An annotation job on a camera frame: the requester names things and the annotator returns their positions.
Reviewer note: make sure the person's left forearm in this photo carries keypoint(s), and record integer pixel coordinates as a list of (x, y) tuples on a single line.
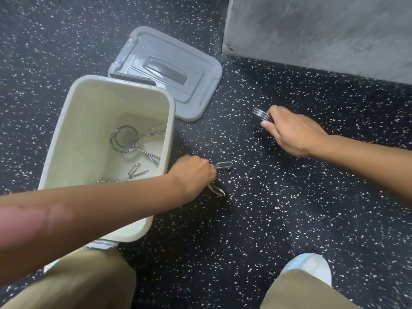
[(80, 222)]

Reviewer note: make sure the person's right hand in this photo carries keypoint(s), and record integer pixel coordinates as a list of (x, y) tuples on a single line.
[(296, 135)]

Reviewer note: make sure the person's right thumb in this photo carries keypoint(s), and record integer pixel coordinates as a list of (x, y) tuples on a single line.
[(267, 126)]

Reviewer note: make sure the khaki trousers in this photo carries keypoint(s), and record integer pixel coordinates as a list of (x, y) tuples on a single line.
[(80, 283)]

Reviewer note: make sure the person's right forearm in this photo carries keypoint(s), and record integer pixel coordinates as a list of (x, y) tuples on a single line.
[(370, 164)]

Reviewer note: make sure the person's left hand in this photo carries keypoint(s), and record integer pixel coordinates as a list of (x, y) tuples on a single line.
[(193, 175)]

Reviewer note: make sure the cream plastic storage bin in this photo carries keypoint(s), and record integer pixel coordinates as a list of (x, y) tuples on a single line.
[(80, 125)]

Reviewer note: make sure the grey plastic bin lid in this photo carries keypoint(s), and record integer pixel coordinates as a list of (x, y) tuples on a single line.
[(193, 77)]

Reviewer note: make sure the person's left fingers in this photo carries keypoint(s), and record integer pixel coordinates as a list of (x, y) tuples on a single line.
[(210, 176)]

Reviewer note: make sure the metal spring collar clamp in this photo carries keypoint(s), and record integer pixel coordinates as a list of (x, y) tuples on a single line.
[(224, 164), (260, 113), (113, 141), (135, 168)]

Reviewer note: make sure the white shoe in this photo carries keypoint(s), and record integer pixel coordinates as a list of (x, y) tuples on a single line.
[(309, 265), (101, 245)]

